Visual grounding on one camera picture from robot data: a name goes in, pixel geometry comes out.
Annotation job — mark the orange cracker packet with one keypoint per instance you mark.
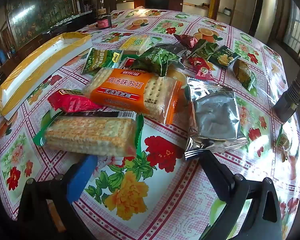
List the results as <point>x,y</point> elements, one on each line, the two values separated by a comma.
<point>130,90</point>

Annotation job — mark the clear green candy packet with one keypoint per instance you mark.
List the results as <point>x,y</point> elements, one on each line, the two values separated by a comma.
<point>283,140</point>

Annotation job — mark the red candy packet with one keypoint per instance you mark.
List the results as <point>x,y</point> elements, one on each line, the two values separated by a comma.
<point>205,74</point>
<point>196,61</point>

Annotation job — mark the floral wall mural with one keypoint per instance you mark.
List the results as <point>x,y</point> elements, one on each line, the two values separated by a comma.
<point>40,7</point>

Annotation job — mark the dark green pea packet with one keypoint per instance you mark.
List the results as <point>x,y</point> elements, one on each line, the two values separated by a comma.
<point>160,60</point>

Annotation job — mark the metal flashlight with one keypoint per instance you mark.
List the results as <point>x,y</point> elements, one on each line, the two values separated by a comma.
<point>288,100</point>

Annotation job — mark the yellow cracker packet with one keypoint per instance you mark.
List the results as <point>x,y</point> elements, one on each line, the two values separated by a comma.
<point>135,43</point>

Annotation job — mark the red packet white label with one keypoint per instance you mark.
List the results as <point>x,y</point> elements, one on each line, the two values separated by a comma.
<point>129,62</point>

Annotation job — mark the small green snack packet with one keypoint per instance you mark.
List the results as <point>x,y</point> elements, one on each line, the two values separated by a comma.
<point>206,48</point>

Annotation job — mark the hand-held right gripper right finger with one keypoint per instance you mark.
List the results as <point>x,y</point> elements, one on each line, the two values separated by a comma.
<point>215,172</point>

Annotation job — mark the dark red candy wrapper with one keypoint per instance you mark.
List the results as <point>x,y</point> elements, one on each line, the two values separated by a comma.
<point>187,40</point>

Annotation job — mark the barred window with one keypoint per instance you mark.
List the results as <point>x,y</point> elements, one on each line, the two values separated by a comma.
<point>295,30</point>

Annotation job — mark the floral tablecloth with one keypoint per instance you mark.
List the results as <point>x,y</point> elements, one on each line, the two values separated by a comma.
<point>165,200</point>

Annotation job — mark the white standing air conditioner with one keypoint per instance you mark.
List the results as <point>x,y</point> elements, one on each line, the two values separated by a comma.
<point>263,10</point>

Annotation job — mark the green and yellow packet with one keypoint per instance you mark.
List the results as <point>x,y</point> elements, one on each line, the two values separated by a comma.
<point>245,76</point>

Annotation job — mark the silver foil packet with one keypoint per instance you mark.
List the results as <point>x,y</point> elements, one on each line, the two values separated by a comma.
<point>215,117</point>

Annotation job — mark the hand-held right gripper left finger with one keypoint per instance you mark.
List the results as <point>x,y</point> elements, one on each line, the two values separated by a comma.
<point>82,177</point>

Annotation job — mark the light green pea packet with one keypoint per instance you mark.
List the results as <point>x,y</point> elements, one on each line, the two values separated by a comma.
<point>100,60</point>

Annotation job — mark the dark jar pink label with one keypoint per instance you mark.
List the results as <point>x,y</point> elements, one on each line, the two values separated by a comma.
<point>103,21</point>

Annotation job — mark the yellow-taped white box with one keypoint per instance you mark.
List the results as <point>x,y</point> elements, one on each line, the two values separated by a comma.
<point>40,65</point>

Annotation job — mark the green-edged cracker packet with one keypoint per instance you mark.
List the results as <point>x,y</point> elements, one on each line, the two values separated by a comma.
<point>90,132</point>

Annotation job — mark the red snack packet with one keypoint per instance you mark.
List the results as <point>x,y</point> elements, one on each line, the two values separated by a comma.
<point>72,102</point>

